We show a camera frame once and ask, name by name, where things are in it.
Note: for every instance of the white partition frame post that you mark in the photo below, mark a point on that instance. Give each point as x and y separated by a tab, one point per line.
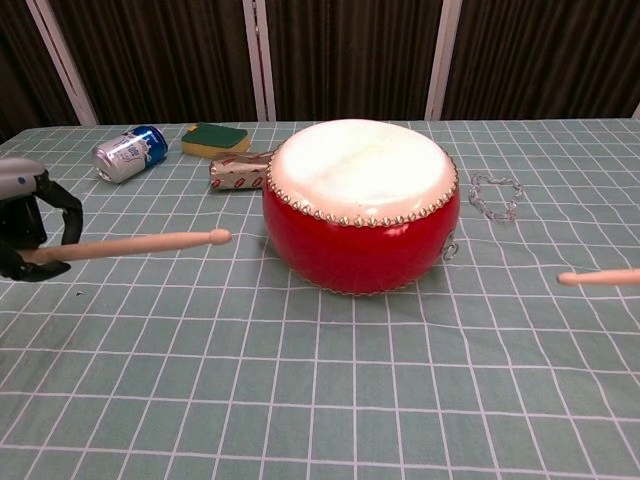
440	75
264	85
70	85

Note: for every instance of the green checked tablecloth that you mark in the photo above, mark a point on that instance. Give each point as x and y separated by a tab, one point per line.
320	400

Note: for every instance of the blue and silver drink can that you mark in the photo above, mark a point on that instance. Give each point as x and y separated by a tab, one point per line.
130	152

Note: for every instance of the silver foil packet red print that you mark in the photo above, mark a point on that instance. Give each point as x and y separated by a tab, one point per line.
235	175

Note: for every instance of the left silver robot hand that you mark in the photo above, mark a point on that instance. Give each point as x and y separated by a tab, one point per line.
20	220

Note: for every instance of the green and yellow sponge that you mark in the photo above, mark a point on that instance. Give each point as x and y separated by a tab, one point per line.
215	137

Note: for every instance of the wooden drumstick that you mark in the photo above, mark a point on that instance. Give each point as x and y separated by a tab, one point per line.
600	276
150	245

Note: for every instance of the red drum with white skin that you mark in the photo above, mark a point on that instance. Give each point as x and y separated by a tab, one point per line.
350	250

